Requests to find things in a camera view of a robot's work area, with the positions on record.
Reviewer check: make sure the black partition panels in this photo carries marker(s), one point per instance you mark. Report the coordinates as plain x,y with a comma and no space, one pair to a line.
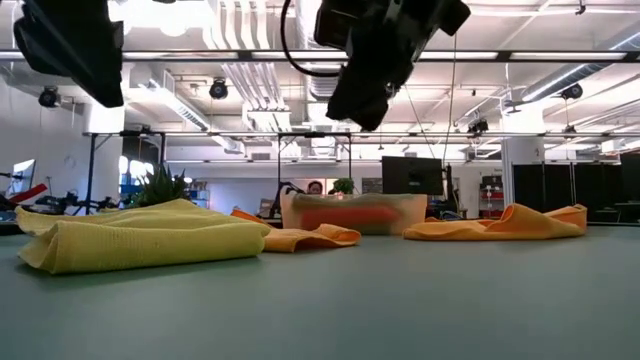
550,185

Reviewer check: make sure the black metal stand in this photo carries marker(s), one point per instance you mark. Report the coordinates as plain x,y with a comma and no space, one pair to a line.
90,175

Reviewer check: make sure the black table frame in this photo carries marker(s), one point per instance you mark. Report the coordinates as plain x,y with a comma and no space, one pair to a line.
7,227

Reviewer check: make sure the teal table mat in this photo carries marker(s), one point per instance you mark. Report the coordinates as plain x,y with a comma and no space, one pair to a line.
350,300

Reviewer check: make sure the yellow microfiber towel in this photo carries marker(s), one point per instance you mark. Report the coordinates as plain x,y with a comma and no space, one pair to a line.
140,235

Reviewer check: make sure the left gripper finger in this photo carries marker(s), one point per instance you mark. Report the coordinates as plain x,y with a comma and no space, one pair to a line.
107,85

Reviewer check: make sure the blue storage shelf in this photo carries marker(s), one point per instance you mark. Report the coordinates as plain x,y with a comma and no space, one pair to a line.
201,197

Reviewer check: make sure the black hanging camera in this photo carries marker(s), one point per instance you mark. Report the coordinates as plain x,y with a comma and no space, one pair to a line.
218,90
571,91
48,96

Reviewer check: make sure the lit computer monitor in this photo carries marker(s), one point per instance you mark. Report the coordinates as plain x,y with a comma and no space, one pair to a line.
23,176

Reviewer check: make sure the black overhead light beam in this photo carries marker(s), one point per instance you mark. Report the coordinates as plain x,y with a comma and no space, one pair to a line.
200,55

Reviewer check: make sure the black background rig frame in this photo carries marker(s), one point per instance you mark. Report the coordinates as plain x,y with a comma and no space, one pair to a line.
315,134

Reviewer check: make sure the small black ceiling camera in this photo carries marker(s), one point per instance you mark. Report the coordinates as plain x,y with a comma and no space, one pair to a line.
478,126

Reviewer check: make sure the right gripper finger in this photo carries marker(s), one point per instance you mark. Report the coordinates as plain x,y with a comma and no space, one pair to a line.
355,92
372,117

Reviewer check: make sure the orange microfiber towel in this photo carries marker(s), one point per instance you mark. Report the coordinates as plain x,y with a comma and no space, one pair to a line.
500,227

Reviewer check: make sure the orange towel with white label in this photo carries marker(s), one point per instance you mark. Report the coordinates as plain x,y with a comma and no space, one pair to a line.
310,240

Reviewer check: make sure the translucent plastic bin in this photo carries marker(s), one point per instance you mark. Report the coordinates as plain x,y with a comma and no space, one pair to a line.
415,215

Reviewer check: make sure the small potted plant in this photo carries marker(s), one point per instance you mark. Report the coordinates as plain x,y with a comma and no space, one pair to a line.
160,190

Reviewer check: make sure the black background robot arm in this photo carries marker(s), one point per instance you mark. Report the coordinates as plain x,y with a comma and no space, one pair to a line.
277,200
65,201

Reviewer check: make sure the small background plant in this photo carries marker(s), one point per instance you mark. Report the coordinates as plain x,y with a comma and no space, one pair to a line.
344,185

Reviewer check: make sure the red and white shelf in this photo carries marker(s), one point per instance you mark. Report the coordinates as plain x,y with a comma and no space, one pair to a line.
491,195

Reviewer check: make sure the person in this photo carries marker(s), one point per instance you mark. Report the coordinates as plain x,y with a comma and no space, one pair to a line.
315,187

